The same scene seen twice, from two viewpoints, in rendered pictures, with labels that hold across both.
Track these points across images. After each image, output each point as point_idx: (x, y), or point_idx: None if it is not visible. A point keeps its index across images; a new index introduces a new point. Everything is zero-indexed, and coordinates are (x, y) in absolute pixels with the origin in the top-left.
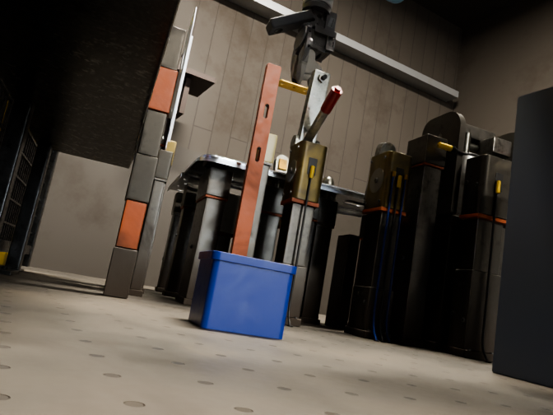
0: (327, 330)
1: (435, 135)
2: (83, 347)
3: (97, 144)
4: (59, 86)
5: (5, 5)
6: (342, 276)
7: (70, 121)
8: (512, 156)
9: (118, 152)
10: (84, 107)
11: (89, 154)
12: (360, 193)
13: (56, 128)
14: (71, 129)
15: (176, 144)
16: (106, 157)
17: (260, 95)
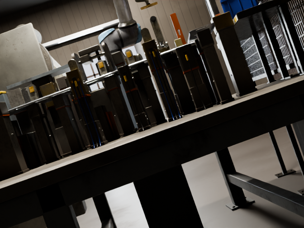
0: (168, 120)
1: (107, 50)
2: (235, 94)
3: (249, 22)
4: (248, 30)
5: (248, 35)
6: (143, 103)
7: (254, 24)
8: (81, 64)
9: (240, 24)
10: (244, 30)
11: (258, 14)
12: (136, 68)
13: (263, 18)
14: (257, 21)
15: (211, 22)
16: (249, 18)
17: (179, 25)
